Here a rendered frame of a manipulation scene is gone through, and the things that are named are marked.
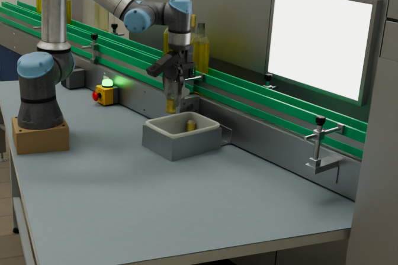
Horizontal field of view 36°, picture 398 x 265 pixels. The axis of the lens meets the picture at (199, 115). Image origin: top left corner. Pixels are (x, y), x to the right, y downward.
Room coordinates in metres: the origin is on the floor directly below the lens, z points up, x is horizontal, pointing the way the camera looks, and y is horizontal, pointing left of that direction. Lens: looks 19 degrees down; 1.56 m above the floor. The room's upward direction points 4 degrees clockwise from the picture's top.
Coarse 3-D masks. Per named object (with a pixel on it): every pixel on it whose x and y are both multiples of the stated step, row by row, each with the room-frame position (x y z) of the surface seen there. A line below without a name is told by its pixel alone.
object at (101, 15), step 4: (96, 4) 2.99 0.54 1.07; (96, 8) 2.99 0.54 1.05; (100, 8) 2.97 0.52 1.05; (104, 8) 2.98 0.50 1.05; (96, 12) 2.99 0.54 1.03; (100, 12) 2.97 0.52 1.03; (104, 12) 2.98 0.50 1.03; (108, 12) 3.00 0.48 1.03; (96, 16) 2.99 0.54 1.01; (100, 16) 2.97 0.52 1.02; (104, 16) 2.98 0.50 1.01; (108, 16) 3.00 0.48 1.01; (96, 20) 2.99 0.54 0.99; (100, 20) 2.97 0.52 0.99; (104, 20) 2.98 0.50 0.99; (108, 20) 3.00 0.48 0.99; (96, 24) 2.99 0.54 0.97; (100, 24) 2.97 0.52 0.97; (104, 24) 2.98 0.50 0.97; (100, 28) 2.97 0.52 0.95; (104, 28) 2.98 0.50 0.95
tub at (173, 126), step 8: (184, 112) 2.09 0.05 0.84; (192, 112) 2.10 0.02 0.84; (152, 120) 1.99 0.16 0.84; (160, 120) 2.01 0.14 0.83; (168, 120) 2.03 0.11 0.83; (176, 120) 2.06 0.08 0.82; (184, 120) 2.08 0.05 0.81; (192, 120) 2.09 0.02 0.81; (200, 120) 2.06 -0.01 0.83; (208, 120) 2.03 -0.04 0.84; (152, 128) 1.93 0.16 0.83; (160, 128) 1.91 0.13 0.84; (168, 128) 2.03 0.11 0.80; (176, 128) 2.06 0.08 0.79; (184, 128) 2.08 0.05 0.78; (200, 128) 2.06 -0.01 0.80; (208, 128) 1.95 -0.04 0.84; (168, 136) 1.86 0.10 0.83; (176, 136) 1.86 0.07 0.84; (184, 136) 1.89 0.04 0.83
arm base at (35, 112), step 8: (24, 104) 1.88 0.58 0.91; (32, 104) 1.87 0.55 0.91; (40, 104) 1.88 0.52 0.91; (48, 104) 1.89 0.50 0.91; (56, 104) 1.93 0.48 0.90; (24, 112) 1.88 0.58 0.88; (32, 112) 1.87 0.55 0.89; (40, 112) 1.87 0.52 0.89; (48, 112) 1.88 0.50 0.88; (56, 112) 1.92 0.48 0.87; (24, 120) 1.87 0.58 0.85; (32, 120) 1.86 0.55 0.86; (40, 120) 1.86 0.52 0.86; (48, 120) 1.87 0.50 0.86; (56, 120) 1.89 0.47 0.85; (24, 128) 1.87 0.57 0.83; (32, 128) 1.86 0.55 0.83; (40, 128) 1.86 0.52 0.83; (48, 128) 1.87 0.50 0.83
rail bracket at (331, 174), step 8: (320, 120) 1.62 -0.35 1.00; (320, 128) 1.63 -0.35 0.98; (336, 128) 1.69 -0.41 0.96; (312, 136) 1.61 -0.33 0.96; (320, 136) 1.63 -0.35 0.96; (312, 160) 1.63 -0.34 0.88; (320, 160) 1.64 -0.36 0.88; (328, 160) 1.68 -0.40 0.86; (336, 160) 1.68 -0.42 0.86; (304, 168) 1.64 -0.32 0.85; (312, 168) 1.62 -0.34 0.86; (320, 168) 1.63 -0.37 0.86; (328, 168) 1.65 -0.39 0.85; (336, 168) 1.68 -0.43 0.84; (328, 176) 1.70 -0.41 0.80; (336, 176) 1.68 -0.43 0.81
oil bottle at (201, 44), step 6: (198, 36) 2.26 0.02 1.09; (204, 36) 2.27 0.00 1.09; (192, 42) 2.26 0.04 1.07; (198, 42) 2.24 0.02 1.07; (204, 42) 2.25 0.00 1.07; (198, 48) 2.24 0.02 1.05; (204, 48) 2.25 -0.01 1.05; (198, 54) 2.24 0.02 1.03; (204, 54) 2.25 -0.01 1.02; (198, 60) 2.24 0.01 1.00; (204, 60) 2.25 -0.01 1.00; (198, 66) 2.24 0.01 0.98; (204, 66) 2.26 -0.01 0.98; (204, 72) 2.26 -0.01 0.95
